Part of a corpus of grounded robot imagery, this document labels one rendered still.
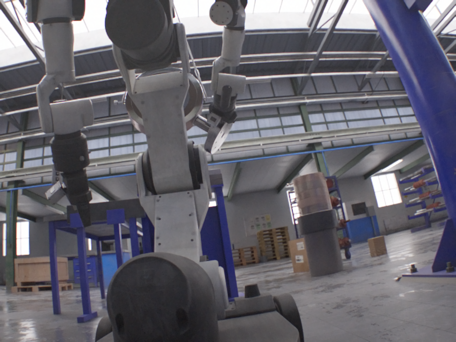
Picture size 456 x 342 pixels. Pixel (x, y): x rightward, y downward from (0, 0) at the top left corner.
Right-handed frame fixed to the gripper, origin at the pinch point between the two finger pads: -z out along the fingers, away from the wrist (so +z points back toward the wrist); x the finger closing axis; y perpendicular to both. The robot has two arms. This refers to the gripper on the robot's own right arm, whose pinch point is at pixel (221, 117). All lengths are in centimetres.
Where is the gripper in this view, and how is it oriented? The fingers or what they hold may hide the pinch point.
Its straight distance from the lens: 127.3
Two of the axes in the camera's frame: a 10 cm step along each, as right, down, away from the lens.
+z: 0.7, -4.0, -9.1
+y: 5.3, -7.6, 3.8
